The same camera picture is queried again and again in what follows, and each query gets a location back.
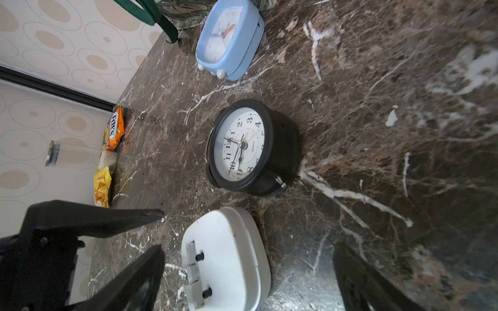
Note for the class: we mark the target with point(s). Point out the orange Fox's candy bag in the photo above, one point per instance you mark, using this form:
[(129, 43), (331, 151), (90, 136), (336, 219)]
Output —
[(114, 130)]

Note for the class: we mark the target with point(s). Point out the canvas tote bag green handles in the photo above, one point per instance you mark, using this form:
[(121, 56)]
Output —
[(171, 15)]

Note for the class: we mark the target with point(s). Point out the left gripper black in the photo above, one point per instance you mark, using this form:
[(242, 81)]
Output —
[(37, 269)]

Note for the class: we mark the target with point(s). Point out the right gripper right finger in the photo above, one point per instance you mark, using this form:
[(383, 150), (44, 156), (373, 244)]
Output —
[(363, 287)]

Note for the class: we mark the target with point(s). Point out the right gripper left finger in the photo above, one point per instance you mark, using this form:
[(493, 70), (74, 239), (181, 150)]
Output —
[(135, 288)]

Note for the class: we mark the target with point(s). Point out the small black round clock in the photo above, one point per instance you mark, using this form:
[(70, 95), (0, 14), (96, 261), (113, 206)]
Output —
[(253, 149)]

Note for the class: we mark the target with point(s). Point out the yellow chips snack bag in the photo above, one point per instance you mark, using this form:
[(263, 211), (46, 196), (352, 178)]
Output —
[(101, 187)]

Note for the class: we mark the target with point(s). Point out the blue square clock white face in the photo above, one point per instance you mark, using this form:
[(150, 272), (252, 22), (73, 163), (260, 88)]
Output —
[(230, 38)]

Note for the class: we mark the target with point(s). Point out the black vertical frame post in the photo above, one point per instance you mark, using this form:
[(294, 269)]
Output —
[(32, 82)]

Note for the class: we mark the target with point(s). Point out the white square clock face-down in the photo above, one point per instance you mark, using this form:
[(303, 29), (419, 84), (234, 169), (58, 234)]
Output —
[(226, 262)]

